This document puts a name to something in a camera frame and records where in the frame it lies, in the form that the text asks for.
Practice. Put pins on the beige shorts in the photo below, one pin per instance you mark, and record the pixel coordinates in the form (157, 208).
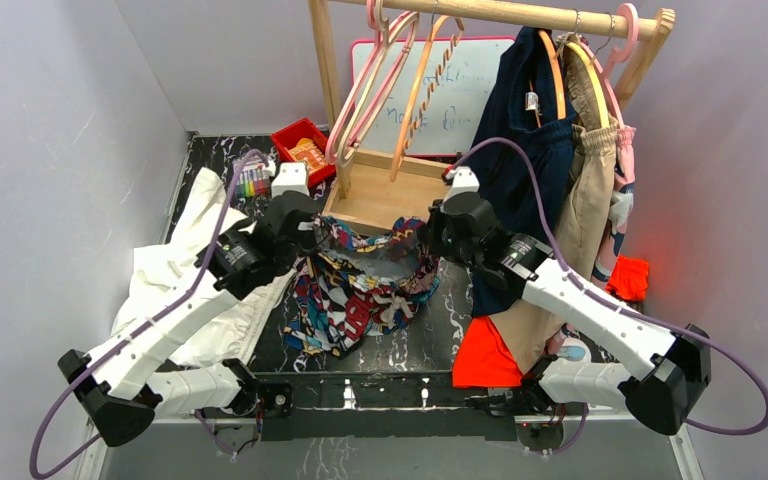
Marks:
(525, 328)

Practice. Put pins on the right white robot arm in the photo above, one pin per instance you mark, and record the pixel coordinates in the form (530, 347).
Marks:
(657, 376)

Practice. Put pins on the orange card box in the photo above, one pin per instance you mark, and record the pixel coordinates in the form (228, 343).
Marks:
(306, 151)

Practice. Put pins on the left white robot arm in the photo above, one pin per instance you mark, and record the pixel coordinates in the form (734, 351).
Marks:
(120, 384)

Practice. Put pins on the orange shorts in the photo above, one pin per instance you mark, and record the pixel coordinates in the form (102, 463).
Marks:
(483, 360)

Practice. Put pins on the small red cloth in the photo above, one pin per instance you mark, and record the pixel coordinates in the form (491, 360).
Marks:
(629, 279)

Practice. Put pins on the comic print shorts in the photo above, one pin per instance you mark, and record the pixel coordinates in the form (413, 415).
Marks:
(356, 286)

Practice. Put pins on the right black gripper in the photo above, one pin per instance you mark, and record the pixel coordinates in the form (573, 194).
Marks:
(429, 235)

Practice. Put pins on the yellow hanger with beige shorts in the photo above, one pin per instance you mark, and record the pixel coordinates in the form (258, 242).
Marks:
(592, 79)

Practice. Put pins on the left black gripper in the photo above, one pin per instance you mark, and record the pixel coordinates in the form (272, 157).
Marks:
(310, 244)

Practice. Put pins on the pink plastic hanger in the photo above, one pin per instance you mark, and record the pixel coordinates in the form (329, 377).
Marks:
(357, 99)

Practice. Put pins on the marker pen pack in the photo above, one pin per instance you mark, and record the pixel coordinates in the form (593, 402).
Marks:
(255, 179)

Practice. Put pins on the pink hanger far right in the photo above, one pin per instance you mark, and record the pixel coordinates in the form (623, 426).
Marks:
(617, 56)

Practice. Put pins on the orange hanger with navy shorts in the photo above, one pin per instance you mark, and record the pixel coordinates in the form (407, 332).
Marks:
(558, 87)

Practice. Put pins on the wooden clothes rack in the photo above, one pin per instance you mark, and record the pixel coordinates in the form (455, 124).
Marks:
(362, 195)

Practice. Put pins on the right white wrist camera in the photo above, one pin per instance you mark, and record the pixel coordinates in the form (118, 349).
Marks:
(460, 179)

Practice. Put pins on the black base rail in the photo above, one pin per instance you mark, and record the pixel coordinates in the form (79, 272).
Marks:
(411, 405)

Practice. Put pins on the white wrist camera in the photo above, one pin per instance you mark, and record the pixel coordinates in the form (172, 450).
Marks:
(290, 177)
(460, 179)

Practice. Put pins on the red plastic bin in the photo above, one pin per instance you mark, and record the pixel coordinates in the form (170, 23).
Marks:
(287, 138)

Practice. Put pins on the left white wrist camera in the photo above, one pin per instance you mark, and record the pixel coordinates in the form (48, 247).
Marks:
(290, 177)

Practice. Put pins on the orange wooden hanger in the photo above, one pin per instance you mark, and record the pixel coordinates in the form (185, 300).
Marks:
(415, 109)

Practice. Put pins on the pink framed whiteboard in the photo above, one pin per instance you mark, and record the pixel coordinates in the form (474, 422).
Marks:
(450, 122)

